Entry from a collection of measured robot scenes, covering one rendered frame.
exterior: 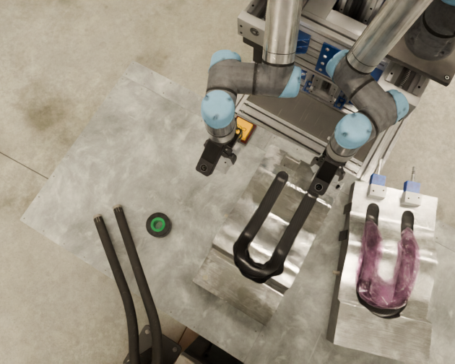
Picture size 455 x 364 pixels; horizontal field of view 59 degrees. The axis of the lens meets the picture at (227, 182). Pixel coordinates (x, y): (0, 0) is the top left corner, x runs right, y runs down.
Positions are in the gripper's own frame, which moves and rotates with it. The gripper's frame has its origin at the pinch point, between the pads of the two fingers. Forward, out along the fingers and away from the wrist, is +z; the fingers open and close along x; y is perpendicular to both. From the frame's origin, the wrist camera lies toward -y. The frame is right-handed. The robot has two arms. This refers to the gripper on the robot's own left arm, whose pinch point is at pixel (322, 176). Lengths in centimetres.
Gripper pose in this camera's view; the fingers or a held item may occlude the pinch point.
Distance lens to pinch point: 127.7
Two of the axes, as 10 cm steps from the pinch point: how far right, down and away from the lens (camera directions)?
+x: -8.6, -4.8, 1.7
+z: 0.4, 2.6, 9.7
